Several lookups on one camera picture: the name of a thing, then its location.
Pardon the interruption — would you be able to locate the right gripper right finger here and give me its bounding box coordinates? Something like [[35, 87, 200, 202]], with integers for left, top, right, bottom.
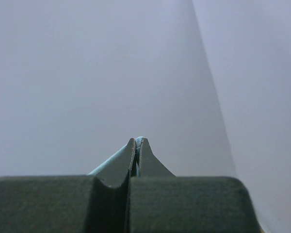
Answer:
[[138, 137, 174, 177]]

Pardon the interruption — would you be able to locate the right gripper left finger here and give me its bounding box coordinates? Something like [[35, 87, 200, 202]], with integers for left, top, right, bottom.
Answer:
[[94, 138, 135, 187]]

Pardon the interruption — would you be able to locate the grey-blue t shirt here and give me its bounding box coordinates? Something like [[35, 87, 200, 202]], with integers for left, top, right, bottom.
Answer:
[[89, 136, 145, 176]]

